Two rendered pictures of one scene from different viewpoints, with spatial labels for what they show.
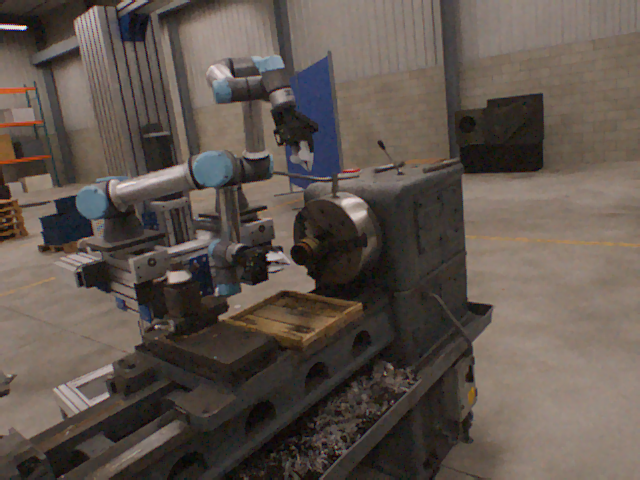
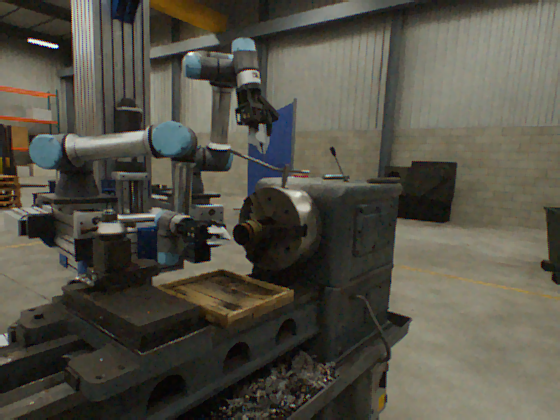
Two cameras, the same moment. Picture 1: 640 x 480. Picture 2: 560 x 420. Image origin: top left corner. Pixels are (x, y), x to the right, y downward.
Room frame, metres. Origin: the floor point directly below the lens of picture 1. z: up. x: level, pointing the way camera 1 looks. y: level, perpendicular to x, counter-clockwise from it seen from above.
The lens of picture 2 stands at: (0.28, -0.01, 1.33)
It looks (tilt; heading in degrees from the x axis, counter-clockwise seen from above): 9 degrees down; 358
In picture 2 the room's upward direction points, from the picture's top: 2 degrees clockwise
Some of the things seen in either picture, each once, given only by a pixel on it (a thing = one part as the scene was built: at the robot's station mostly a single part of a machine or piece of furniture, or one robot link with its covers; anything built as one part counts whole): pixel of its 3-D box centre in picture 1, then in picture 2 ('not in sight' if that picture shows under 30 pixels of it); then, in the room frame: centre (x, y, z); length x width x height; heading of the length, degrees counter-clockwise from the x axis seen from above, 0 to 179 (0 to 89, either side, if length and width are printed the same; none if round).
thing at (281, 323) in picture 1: (292, 316); (224, 293); (1.48, 0.12, 0.89); 0.36 x 0.30 x 0.04; 49
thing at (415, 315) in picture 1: (400, 352); (320, 348); (2.00, -0.30, 0.43); 0.60 x 0.48 x 0.86; 139
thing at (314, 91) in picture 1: (305, 140); (265, 168); (8.52, 0.05, 1.18); 4.12 x 0.80 x 2.35; 13
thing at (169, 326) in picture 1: (194, 317); (120, 275); (1.30, 0.39, 0.99); 0.20 x 0.10 x 0.05; 139
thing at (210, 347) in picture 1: (201, 341); (122, 300); (1.24, 0.36, 0.95); 0.43 x 0.17 x 0.05; 49
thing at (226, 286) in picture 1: (228, 277); (170, 247); (1.65, 0.35, 0.99); 0.11 x 0.08 x 0.11; 178
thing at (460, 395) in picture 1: (458, 371); (373, 375); (1.81, -0.51, 0.41); 0.34 x 0.17 x 0.82; 139
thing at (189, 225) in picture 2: (252, 258); (195, 230); (1.52, 0.23, 1.09); 0.12 x 0.09 x 0.08; 47
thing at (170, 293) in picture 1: (183, 296); (113, 251); (1.28, 0.40, 1.07); 0.07 x 0.07 x 0.10; 49
